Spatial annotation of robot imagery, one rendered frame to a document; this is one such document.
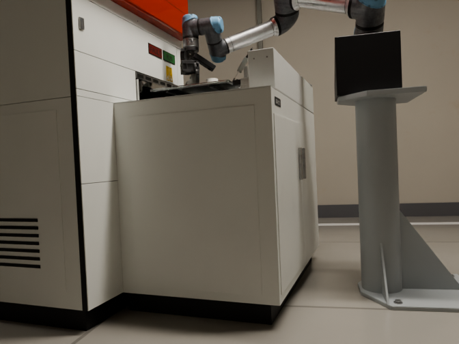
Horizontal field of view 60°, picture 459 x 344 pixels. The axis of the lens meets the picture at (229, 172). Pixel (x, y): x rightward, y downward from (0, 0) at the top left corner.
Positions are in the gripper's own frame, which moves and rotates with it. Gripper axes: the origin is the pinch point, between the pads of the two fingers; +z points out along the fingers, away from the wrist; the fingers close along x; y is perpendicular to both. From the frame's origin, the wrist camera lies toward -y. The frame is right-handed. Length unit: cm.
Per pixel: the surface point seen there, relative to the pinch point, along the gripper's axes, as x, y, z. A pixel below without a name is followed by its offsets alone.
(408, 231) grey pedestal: 46, -77, 66
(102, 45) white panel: 31, 40, -12
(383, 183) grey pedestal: 48, -65, 46
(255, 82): 53, -12, 7
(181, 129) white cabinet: 44, 14, 22
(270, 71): 56, -16, 3
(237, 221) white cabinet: 55, -3, 55
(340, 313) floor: 57, -39, 91
